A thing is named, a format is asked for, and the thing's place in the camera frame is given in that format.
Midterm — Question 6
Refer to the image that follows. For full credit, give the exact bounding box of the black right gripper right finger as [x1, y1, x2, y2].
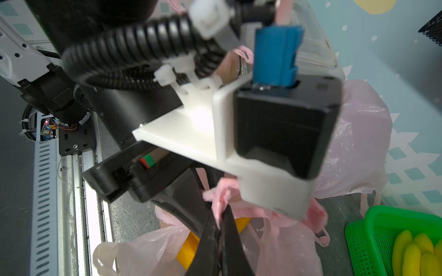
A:
[221, 205, 254, 276]

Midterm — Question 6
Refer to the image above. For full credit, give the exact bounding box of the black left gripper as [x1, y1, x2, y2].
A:
[84, 141, 209, 236]

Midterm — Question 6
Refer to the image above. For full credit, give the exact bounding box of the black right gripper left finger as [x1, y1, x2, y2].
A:
[186, 210, 221, 276]

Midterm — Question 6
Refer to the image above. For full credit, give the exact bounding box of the orange banana bunch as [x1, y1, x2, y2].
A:
[177, 217, 251, 271]

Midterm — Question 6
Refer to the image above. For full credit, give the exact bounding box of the pink plastic bag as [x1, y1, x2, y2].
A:
[314, 79, 393, 198]
[92, 178, 328, 276]

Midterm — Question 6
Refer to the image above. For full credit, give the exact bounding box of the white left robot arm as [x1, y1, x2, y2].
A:
[12, 1, 227, 236]

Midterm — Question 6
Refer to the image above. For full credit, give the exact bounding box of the pink plastic bag back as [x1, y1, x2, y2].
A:
[314, 79, 393, 198]

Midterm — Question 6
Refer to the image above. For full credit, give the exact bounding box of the yellow banana bunch in basket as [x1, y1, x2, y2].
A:
[391, 230, 442, 276]

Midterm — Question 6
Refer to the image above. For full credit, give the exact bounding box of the green plastic basket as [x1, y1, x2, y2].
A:
[345, 205, 442, 276]

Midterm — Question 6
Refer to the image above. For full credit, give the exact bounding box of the clear lidded storage box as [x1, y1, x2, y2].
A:
[240, 1, 345, 86]

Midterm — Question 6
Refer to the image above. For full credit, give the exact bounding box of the metal base rail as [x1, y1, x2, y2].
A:
[30, 136, 113, 276]

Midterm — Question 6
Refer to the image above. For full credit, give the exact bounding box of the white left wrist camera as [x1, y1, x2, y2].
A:
[133, 26, 343, 220]

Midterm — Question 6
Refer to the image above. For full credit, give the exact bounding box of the black wire mesh basket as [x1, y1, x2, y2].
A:
[419, 11, 442, 47]

